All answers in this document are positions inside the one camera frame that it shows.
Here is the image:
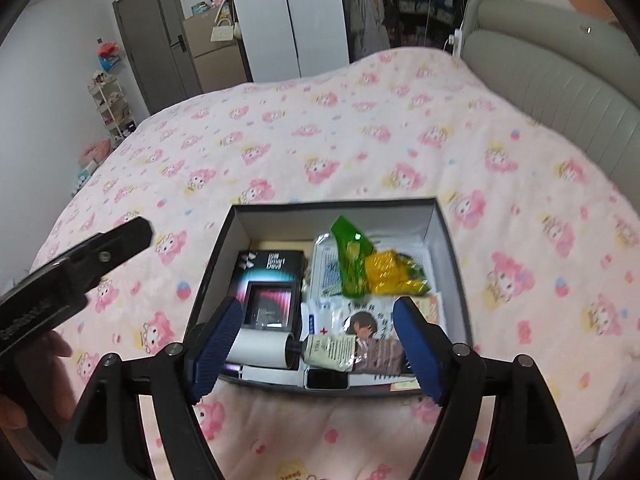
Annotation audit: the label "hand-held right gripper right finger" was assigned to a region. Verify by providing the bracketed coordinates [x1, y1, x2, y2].
[392, 296, 576, 480]

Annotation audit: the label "grey padded headboard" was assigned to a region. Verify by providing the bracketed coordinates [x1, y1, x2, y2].
[457, 0, 640, 196]

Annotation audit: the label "brown snack packet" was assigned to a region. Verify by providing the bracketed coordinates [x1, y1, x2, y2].
[352, 337, 407, 376]

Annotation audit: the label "pink printed blanket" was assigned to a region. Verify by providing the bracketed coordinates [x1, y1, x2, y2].
[30, 47, 640, 480]

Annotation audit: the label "black square display frame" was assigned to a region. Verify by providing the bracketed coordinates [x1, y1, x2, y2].
[245, 282, 296, 331]

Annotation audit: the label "person's left hand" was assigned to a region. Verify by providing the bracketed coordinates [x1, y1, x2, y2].
[0, 332, 75, 428]

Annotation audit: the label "white hanging garment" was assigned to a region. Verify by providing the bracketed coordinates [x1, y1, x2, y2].
[350, 0, 391, 58]

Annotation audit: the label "white flat case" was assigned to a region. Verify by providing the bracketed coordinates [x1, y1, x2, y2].
[240, 366, 303, 386]

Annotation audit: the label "white shelf rack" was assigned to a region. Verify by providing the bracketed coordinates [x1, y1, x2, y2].
[87, 72, 137, 143]

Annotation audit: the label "white wardrobe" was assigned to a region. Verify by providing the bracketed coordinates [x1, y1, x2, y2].
[225, 0, 351, 82]

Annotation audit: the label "white wet wipes pack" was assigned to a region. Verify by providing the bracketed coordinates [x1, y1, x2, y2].
[306, 232, 431, 306]

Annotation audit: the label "yellow paper note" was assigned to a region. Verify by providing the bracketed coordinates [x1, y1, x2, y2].
[417, 294, 446, 326]

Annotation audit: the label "small pale tube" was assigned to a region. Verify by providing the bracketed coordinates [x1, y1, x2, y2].
[286, 334, 363, 373]

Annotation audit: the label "black cardboard box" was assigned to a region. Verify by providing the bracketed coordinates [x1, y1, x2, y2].
[182, 196, 474, 398]

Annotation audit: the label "small white edged device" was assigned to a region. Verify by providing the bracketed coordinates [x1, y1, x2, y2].
[302, 367, 351, 390]

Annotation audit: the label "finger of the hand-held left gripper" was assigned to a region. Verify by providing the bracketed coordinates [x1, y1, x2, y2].
[20, 217, 153, 292]

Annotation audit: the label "white bag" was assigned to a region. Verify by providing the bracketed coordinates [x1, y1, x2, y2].
[210, 19, 236, 43]

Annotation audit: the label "black box with pink stripes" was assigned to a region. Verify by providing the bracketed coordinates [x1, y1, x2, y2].
[234, 249, 307, 333]

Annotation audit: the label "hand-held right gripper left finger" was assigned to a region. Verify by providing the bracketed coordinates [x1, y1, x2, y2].
[55, 296, 244, 480]

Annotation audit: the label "green snack packet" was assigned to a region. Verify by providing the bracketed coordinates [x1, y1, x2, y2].
[331, 215, 377, 297]

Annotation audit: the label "white paper roll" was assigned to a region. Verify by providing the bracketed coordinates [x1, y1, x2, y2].
[222, 329, 303, 372]

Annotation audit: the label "brown cardboard box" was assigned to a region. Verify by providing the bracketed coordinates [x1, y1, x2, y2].
[181, 12, 253, 96]

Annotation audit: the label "grey brown door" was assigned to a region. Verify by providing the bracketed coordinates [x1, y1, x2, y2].
[112, 0, 201, 117]

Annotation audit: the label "red and blue toys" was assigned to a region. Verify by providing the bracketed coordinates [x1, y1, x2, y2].
[96, 40, 122, 73]

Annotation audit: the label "illustrated cartoon packet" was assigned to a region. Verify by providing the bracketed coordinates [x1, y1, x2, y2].
[320, 296, 401, 343]

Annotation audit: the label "yellow crinkled wrapper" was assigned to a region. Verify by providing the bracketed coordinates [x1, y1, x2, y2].
[367, 250, 432, 295]

